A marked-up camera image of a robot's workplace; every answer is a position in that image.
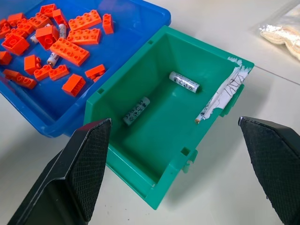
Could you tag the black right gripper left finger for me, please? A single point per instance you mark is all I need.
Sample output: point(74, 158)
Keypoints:
point(77, 168)

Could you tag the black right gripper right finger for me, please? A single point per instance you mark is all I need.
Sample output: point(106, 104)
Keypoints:
point(274, 159)

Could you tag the green plastic bin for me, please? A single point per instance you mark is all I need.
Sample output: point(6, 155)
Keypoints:
point(152, 131)

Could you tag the torn white paper label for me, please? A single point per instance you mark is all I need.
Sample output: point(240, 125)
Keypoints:
point(230, 92)

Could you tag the white AA battery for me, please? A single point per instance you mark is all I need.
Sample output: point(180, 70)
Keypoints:
point(34, 38)
point(184, 82)
point(136, 111)
point(62, 30)
point(53, 58)
point(205, 112)

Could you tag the orange 2x4 building brick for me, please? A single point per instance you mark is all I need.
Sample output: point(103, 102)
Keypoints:
point(84, 36)
point(69, 51)
point(85, 20)

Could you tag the blue plastic bin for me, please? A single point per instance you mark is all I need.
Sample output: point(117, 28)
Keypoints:
point(112, 51)

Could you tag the clear bag of white pads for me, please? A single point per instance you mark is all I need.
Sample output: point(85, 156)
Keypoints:
point(281, 30)

